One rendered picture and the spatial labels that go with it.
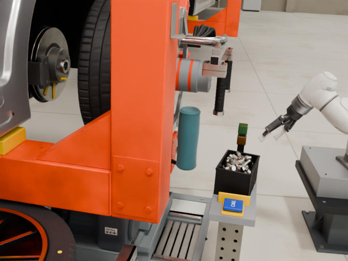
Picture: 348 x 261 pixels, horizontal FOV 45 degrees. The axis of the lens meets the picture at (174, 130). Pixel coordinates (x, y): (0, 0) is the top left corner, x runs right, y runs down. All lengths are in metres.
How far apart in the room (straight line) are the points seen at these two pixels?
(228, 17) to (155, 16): 4.22
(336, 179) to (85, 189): 1.21
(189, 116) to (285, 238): 0.94
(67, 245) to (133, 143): 0.35
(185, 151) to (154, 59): 0.68
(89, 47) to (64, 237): 0.68
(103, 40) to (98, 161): 0.48
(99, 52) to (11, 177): 0.53
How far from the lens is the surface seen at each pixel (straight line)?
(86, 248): 1.76
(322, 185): 2.12
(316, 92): 1.89
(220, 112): 1.65
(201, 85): 1.76
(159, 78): 1.17
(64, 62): 1.91
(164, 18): 1.14
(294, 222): 2.48
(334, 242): 2.35
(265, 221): 2.43
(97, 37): 1.60
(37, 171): 1.42
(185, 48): 2.04
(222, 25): 5.36
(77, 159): 1.36
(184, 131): 1.72
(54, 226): 1.40
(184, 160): 1.77
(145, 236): 1.96
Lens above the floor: 1.27
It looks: 21 degrees down
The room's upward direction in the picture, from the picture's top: 3 degrees clockwise
